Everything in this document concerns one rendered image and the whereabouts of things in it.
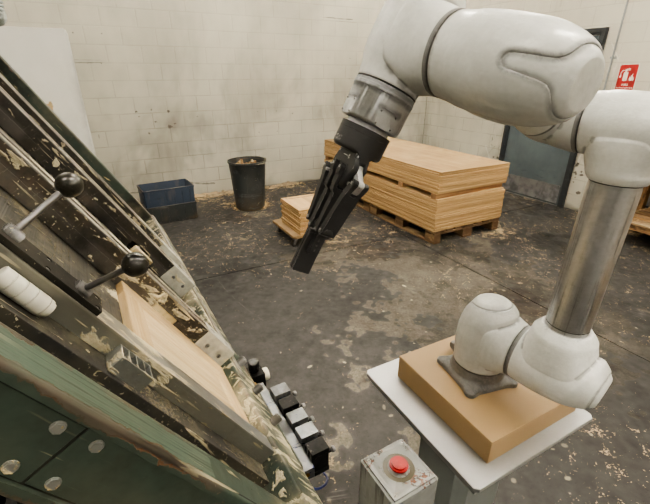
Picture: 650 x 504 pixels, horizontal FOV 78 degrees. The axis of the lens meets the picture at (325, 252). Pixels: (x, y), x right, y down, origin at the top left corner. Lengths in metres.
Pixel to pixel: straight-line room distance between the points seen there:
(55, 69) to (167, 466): 4.31
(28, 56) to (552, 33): 4.45
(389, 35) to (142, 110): 5.62
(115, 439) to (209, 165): 5.91
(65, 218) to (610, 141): 1.13
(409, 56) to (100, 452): 0.57
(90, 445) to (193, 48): 5.87
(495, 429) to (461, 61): 0.98
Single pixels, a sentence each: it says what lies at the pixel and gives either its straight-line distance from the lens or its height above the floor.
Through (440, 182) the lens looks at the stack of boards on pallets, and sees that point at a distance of 4.26.
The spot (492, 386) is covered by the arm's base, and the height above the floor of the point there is 0.85.
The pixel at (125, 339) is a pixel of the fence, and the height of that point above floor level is 1.30.
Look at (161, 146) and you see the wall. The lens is 6.16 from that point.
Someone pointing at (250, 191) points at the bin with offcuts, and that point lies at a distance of 5.37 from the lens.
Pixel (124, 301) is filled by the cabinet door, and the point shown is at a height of 1.24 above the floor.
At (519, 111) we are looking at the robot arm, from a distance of 0.49.
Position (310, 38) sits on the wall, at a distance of 6.78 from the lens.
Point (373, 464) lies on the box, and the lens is 0.98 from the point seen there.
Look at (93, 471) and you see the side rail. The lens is 0.55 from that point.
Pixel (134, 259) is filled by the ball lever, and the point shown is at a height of 1.46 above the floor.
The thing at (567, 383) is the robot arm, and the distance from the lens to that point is 1.18.
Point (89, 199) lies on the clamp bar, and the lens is 1.52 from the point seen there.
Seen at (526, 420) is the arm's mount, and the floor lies 0.83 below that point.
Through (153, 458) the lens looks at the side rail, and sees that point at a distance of 0.55.
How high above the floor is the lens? 1.70
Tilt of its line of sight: 24 degrees down
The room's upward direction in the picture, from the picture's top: straight up
